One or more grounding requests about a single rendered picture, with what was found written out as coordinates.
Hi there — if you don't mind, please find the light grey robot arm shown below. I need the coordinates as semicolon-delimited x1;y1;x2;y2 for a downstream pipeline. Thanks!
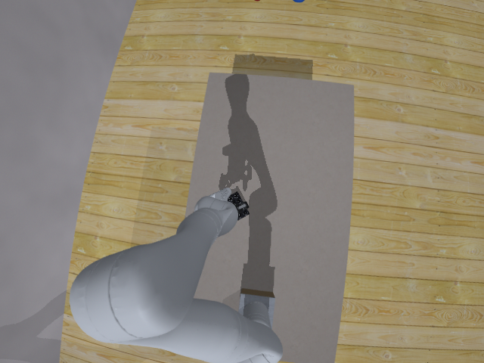
70;188;283;363

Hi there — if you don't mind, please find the black knob box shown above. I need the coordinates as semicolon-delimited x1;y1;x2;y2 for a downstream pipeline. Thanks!
228;192;249;220

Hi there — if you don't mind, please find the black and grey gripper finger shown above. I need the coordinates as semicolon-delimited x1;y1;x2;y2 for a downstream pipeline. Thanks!
235;202;249;213

